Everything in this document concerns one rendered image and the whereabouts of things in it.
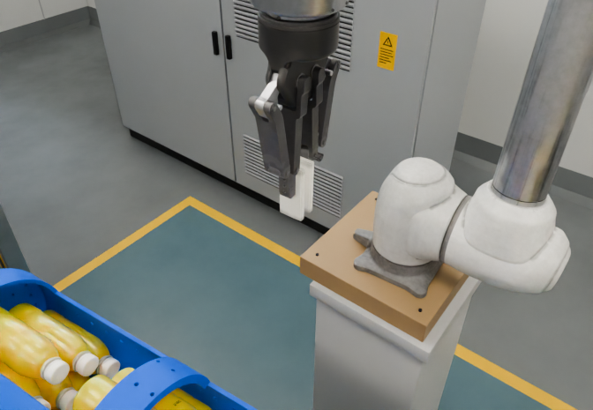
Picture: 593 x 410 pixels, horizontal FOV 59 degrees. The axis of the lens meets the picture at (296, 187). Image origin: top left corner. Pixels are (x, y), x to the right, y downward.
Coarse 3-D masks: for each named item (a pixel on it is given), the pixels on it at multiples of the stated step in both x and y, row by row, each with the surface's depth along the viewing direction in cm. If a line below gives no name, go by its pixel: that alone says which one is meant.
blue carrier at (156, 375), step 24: (0, 288) 97; (24, 288) 108; (48, 288) 108; (72, 312) 110; (96, 336) 108; (120, 336) 103; (120, 360) 106; (144, 360) 102; (168, 360) 88; (0, 384) 82; (120, 384) 80; (144, 384) 80; (168, 384) 81; (192, 384) 96; (0, 408) 81; (24, 408) 79; (48, 408) 79; (96, 408) 77; (120, 408) 77; (144, 408) 77; (216, 408) 95; (240, 408) 90
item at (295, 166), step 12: (300, 84) 49; (300, 96) 50; (288, 108) 51; (300, 108) 50; (288, 120) 52; (300, 120) 52; (288, 132) 53; (300, 132) 53; (288, 144) 53; (300, 144) 54
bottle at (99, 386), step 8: (96, 376) 85; (104, 376) 86; (88, 384) 84; (96, 384) 84; (104, 384) 84; (112, 384) 84; (80, 392) 83; (88, 392) 83; (96, 392) 82; (104, 392) 83; (80, 400) 82; (88, 400) 82; (96, 400) 82; (72, 408) 83; (80, 408) 82; (88, 408) 81; (152, 408) 82
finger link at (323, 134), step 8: (336, 64) 55; (336, 72) 55; (328, 80) 55; (328, 88) 55; (328, 96) 56; (320, 104) 56; (328, 104) 56; (320, 112) 57; (328, 112) 57; (320, 120) 57; (328, 120) 58; (320, 128) 57; (320, 136) 58; (320, 144) 58
